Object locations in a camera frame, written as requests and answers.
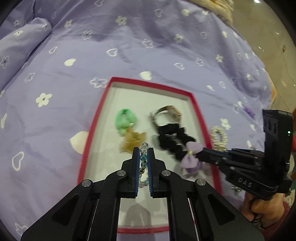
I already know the purple bow hair tie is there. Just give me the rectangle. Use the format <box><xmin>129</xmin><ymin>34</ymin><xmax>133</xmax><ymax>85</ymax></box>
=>
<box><xmin>180</xmin><ymin>141</ymin><xmax>205</xmax><ymax>175</ymax></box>

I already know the black scrunchie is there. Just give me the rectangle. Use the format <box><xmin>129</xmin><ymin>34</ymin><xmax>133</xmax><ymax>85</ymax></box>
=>
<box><xmin>157</xmin><ymin>123</ymin><xmax>196</xmax><ymax>162</ymax></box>

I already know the blue glass bead bracelet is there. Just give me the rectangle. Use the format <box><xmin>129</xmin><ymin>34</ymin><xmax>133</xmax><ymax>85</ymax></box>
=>
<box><xmin>137</xmin><ymin>142</ymin><xmax>150</xmax><ymax>188</ymax></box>

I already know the amber bear hair claw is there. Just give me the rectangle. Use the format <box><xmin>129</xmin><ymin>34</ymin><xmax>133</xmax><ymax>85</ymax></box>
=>
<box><xmin>119</xmin><ymin>128</ymin><xmax>147</xmax><ymax>154</ymax></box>

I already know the green bow hair tie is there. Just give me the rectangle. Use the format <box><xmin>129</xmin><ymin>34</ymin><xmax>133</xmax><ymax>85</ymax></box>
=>
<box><xmin>115</xmin><ymin>108</ymin><xmax>138</xmax><ymax>136</ymax></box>

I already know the right hand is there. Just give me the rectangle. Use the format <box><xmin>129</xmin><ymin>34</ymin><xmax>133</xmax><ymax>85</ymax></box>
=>
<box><xmin>241</xmin><ymin>192</ymin><xmax>287</xmax><ymax>228</ymax></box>

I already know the purple flower hair clip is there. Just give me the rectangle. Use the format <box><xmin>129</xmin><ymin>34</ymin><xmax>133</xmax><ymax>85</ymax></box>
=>
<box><xmin>243</xmin><ymin>106</ymin><xmax>255</xmax><ymax>119</ymax></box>

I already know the orange towel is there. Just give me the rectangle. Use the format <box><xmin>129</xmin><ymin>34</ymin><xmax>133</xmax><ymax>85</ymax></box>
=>
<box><xmin>268</xmin><ymin>75</ymin><xmax>278</xmax><ymax>106</ymax></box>

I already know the red shallow box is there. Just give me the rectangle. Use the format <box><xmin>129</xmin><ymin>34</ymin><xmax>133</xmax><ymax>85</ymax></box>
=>
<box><xmin>78</xmin><ymin>77</ymin><xmax>212</xmax><ymax>234</ymax></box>

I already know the patterned cream pillow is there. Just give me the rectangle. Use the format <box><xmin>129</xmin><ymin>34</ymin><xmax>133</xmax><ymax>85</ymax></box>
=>
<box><xmin>196</xmin><ymin>0</ymin><xmax>234</xmax><ymax>27</ymax></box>

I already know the purple floral duvet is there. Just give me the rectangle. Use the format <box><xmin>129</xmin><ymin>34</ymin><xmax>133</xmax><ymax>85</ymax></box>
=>
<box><xmin>1</xmin><ymin>1</ymin><xmax>271</xmax><ymax>240</ymax></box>

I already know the pearl bracelet with gold charm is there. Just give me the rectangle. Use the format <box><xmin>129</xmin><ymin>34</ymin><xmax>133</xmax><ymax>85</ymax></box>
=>
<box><xmin>210</xmin><ymin>126</ymin><xmax>228</xmax><ymax>152</ymax></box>

